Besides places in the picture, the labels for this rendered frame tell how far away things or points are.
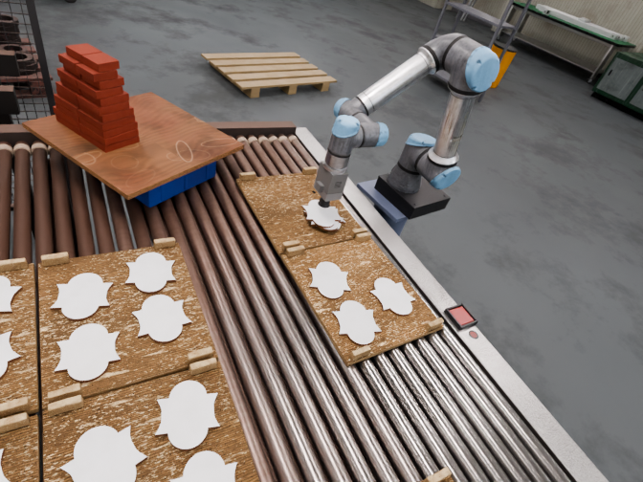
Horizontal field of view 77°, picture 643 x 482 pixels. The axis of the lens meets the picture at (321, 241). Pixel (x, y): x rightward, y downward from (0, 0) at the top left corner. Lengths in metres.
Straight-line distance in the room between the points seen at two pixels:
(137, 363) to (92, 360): 0.09
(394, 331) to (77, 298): 0.82
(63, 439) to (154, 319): 0.30
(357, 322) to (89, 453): 0.67
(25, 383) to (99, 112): 0.77
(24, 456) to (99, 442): 0.12
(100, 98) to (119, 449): 0.94
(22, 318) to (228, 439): 0.55
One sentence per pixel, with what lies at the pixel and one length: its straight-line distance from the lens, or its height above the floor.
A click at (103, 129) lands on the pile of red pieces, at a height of 1.12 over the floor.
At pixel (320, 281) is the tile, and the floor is 0.94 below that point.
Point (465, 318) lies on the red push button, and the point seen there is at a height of 0.93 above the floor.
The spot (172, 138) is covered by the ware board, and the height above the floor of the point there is 1.04.
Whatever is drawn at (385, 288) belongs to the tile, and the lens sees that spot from 1.27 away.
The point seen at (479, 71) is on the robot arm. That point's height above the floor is 1.51.
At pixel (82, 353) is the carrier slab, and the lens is 1.05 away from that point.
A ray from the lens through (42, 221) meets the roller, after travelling 1.42.
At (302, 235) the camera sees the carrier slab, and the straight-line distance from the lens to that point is 1.36.
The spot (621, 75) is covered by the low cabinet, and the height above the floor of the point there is 0.53.
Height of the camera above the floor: 1.81
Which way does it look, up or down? 40 degrees down
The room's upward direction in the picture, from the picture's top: 17 degrees clockwise
